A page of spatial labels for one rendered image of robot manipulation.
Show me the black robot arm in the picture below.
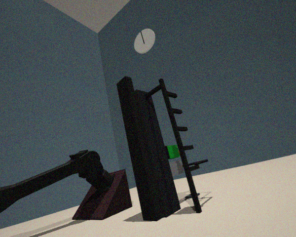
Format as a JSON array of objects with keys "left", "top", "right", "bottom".
[{"left": 0, "top": 150, "right": 115, "bottom": 213}]

